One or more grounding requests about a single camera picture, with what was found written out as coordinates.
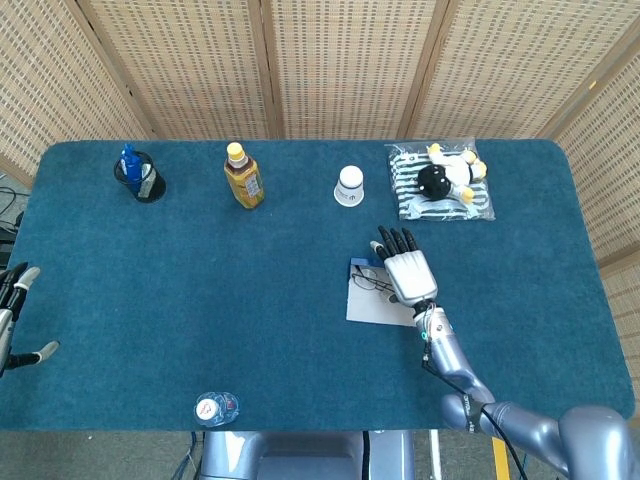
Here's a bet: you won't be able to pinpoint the black mesh pen holder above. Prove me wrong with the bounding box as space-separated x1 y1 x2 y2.
113 151 167 204

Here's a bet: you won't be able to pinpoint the black white plush toy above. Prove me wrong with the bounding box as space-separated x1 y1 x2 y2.
417 142 489 204

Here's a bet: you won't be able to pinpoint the blue carpet table cover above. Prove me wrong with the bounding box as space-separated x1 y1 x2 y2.
0 138 636 432

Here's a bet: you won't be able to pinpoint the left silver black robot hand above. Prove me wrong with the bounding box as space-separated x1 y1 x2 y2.
0 262 61 374

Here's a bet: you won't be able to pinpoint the striped cloth in plastic bag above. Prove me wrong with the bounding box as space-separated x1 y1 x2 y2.
384 137 497 223

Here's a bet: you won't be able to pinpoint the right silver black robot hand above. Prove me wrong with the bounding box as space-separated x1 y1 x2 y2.
369 225 439 307

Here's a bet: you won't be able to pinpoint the white paper cup blue print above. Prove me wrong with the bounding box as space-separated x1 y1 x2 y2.
333 165 366 208

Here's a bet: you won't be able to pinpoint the blue snack packet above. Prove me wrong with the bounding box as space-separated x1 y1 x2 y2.
119 143 144 194

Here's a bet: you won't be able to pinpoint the woven wicker folding screen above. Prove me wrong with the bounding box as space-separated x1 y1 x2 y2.
0 0 640 396

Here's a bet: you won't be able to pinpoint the yellow corn tea bottle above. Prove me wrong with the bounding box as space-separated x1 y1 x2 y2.
223 142 266 211

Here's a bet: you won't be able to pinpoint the black equipment with cables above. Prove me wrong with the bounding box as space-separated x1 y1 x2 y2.
0 184 26 266

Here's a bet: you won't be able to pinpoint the black cable along robot arm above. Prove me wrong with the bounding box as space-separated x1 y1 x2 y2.
421 339 526 480

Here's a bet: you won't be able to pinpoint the dark-framed eyeglasses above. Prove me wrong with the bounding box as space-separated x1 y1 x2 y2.
349 267 396 294

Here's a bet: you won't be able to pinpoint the silver foil packet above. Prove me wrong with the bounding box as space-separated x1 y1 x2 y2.
138 162 156 199

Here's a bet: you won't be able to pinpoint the grey blue robot torso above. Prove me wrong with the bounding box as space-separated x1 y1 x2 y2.
198 429 416 480

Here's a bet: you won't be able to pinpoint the blue cable bundle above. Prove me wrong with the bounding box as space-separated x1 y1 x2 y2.
172 432 206 480

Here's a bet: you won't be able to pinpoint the white card with glasses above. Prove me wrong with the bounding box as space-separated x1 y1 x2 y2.
345 257 419 327

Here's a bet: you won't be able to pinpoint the clear water bottle white cap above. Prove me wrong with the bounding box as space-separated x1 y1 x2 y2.
193 389 240 428

